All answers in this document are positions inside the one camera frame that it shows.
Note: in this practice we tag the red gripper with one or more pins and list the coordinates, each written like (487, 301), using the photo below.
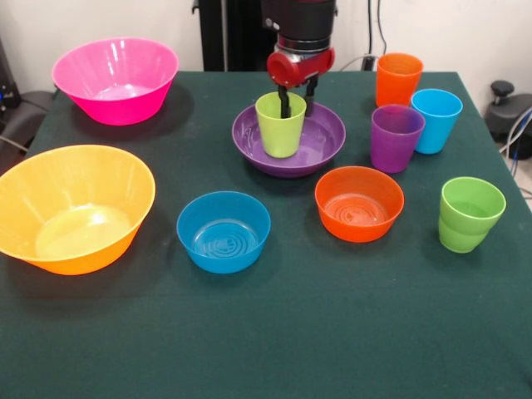
(303, 68)

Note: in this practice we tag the lime yellow cup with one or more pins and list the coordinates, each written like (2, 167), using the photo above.
(278, 137)

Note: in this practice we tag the purple bowl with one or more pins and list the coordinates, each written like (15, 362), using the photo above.
(320, 137)

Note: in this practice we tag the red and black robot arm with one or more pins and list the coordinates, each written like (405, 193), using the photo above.
(303, 21)

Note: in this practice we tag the black computer tower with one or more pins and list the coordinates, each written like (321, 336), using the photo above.
(6, 83)

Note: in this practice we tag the black power adapter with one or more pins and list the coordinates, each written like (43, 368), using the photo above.
(368, 62)

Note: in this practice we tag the orange cup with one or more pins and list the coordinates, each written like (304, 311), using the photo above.
(395, 89)

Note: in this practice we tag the purple cup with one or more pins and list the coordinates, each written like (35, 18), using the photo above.
(392, 154)

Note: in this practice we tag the blue cup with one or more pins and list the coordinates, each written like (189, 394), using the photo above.
(440, 124)

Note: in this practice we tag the small orange bowl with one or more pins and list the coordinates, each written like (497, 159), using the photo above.
(357, 232)

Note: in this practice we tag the small blue bowl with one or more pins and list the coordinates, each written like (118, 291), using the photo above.
(224, 259)

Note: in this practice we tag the green cup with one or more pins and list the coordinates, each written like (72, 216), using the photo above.
(461, 241)
(474, 195)

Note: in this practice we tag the black equipment with knob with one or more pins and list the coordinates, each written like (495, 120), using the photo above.
(509, 112)

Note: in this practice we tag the large pink bowl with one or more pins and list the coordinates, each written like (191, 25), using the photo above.
(83, 70)

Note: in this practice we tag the dark green tablecloth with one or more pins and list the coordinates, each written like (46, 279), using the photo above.
(291, 332)

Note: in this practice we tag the large orange yellow bowl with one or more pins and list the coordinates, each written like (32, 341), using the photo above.
(62, 178)

